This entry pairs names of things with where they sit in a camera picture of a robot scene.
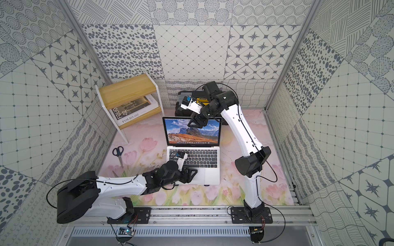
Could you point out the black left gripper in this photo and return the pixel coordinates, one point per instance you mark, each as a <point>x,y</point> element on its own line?
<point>183,175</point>

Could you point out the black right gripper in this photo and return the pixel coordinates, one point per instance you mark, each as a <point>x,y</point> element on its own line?
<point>197,120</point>

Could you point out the silver grey laptop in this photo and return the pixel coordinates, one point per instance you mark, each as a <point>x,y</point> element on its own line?
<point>201,145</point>

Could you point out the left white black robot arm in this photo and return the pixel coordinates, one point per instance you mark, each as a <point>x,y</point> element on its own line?
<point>96,196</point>

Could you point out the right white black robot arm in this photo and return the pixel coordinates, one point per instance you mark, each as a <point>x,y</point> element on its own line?
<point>254,154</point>

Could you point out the white Folio book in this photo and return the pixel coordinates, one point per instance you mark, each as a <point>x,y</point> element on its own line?
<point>133,109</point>

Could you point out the green circuit board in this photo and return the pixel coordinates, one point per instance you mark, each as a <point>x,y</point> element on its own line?
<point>126,231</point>

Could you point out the white wooden two-tier shelf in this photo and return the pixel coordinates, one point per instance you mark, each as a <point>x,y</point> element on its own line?
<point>125,91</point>

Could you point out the black round connector box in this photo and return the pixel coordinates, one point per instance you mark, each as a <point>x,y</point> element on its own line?
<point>256,234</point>

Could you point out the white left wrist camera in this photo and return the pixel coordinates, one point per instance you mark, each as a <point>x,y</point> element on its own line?
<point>179,158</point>

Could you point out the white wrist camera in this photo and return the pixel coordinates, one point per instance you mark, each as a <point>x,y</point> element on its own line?
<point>190,103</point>
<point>179,158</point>

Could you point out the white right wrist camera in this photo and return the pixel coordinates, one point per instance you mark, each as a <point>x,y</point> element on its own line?
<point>190,103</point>

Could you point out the black plastic toolbox yellow handle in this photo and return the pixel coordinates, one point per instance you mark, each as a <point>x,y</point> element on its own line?
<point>207,104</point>

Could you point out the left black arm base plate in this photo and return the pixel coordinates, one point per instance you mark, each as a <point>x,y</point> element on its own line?
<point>139,215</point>

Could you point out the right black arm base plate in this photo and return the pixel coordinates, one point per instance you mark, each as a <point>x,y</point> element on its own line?
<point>242,215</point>

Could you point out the blue handled scissors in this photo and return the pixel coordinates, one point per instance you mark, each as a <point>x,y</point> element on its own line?
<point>118,151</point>

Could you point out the aluminium mounting rail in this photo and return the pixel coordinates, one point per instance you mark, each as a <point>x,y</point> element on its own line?
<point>220,216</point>

